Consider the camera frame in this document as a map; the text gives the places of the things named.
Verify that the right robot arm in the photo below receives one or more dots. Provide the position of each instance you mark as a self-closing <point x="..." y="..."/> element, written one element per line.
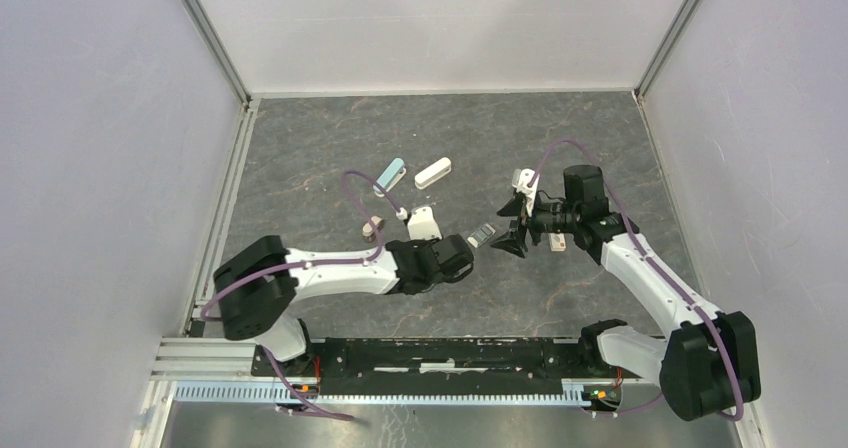
<point x="705" y="362"/>

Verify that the staple box grey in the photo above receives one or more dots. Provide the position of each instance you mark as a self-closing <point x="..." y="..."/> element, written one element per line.
<point x="481" y="235"/>

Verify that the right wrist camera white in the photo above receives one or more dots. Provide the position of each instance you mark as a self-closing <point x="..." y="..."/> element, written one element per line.
<point x="525" y="185"/>

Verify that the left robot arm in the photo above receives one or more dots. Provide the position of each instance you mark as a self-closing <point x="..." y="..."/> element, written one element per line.
<point x="254" y="289"/>

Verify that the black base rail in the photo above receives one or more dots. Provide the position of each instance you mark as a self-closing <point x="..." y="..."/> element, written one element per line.
<point x="447" y="366"/>

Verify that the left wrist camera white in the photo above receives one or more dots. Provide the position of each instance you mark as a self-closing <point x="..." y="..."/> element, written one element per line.
<point x="420" y="223"/>

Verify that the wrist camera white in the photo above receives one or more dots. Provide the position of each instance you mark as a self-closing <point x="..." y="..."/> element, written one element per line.
<point x="525" y="185"/>
<point x="420" y="223"/>

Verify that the white cable tray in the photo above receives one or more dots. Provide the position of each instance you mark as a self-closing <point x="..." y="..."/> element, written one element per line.
<point x="274" y="392"/>

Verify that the white stapler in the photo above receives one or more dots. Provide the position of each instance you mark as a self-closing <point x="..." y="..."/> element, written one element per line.
<point x="433" y="173"/>

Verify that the light blue stapler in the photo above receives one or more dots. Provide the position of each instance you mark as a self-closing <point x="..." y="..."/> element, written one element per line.
<point x="390" y="176"/>

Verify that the small beige stapler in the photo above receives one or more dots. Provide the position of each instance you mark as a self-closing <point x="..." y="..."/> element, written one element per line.
<point x="372" y="227"/>

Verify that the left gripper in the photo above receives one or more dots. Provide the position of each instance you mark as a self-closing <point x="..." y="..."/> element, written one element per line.
<point x="451" y="276"/>

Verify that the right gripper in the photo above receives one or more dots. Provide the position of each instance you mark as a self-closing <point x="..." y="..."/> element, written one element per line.
<point x="514" y="240"/>

